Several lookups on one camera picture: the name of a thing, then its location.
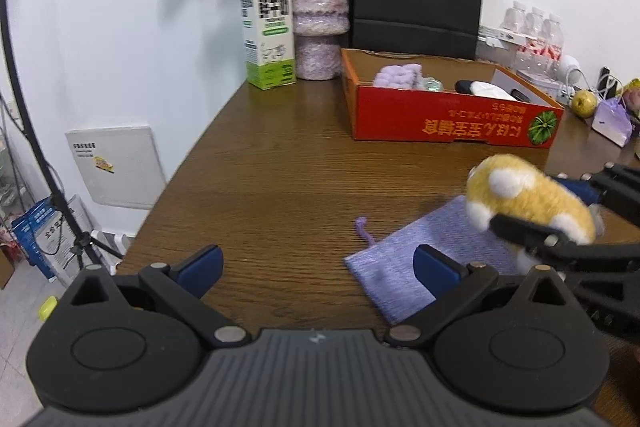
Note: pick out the yellow white plush toy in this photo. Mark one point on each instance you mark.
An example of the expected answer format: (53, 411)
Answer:
(530, 192)

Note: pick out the brown cardboard carton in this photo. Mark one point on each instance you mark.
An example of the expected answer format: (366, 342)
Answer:
(5, 267)

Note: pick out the white wall panel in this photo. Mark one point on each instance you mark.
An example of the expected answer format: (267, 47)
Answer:
(125, 167)

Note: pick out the small yellow green object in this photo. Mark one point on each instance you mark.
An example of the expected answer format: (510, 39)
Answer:
(47, 308)

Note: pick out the green apple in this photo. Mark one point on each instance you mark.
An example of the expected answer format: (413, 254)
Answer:
(584, 102)

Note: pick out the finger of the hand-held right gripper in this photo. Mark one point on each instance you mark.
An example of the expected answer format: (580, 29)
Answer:
(620, 192)
(530, 234)

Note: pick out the yellow snack packet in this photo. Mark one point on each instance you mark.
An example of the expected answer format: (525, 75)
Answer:
(632, 84)

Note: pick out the blue printed carton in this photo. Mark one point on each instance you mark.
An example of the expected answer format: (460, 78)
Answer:
(40, 227)

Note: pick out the small black item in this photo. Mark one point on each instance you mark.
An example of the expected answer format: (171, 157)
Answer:
(522, 96)

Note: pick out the clear water bottle red label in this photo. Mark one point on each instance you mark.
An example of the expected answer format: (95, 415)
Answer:
(551, 34)
(535, 19)
(515, 17)

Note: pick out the white green milk carton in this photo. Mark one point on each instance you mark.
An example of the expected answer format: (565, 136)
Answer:
(267, 37)

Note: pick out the small clear teal item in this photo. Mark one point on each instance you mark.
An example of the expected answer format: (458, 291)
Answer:
(433, 84)

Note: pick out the red cardboard box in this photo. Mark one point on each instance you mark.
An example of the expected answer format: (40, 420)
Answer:
(400, 117)

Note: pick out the black light stand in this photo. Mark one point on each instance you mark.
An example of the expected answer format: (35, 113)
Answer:
(79, 243)

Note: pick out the purple knitted item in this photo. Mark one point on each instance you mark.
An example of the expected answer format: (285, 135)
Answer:
(397, 76)

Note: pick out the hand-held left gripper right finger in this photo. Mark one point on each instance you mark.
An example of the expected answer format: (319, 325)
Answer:
(437, 272)

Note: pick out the black and white item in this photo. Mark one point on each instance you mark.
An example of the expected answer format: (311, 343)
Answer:
(487, 89)

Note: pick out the purple plastic bag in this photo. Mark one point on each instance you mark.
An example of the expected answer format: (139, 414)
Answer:
(612, 122)

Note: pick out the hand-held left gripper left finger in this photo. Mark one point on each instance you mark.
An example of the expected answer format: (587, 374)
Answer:
(200, 269)

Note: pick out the white pink flat box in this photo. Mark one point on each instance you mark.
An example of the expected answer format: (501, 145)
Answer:
(505, 36)

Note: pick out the purple speckled vase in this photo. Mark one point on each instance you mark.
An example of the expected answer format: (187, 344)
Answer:
(317, 7)

